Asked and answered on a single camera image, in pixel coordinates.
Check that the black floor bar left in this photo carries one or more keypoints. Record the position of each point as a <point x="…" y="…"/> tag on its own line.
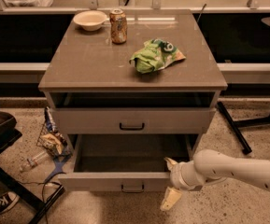
<point x="49" y="202"/>

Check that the black stand leg right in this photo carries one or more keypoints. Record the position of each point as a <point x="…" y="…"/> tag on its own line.
<point x="237" y="125"/>

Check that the white bowl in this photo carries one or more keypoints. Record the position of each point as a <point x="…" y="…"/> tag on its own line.
<point x="90" y="20"/>

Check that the green chip bag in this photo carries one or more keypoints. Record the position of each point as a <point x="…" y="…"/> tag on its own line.
<point x="156" y="55"/>

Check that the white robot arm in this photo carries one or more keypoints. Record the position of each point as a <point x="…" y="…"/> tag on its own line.
<point x="210" y="167"/>

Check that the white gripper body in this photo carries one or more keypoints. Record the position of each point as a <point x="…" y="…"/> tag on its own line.
<point x="176" y="175"/>

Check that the grey drawer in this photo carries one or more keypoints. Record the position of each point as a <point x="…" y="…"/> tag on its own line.
<point x="130" y="163"/>
<point x="132" y="120"/>

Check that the clear plastic bottle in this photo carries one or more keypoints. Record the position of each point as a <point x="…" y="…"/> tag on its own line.
<point x="34" y="161"/>

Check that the wire basket with snacks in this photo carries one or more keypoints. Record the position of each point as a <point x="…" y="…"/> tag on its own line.
<point x="51" y="139"/>

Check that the black chair left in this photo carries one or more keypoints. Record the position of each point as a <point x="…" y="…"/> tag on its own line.
<point x="8" y="136"/>

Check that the grey drawer cabinet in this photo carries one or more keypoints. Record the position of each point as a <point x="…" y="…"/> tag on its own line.
<point x="89" y="71"/>

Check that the orange soda can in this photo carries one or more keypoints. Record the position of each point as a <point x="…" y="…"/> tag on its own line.
<point x="118" y="23"/>

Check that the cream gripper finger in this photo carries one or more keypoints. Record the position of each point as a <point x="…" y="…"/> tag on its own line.
<point x="171" y="164"/>
<point x="170" y="198"/>

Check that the black white sneaker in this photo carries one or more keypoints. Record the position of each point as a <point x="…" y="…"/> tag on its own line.
<point x="8" y="201"/>

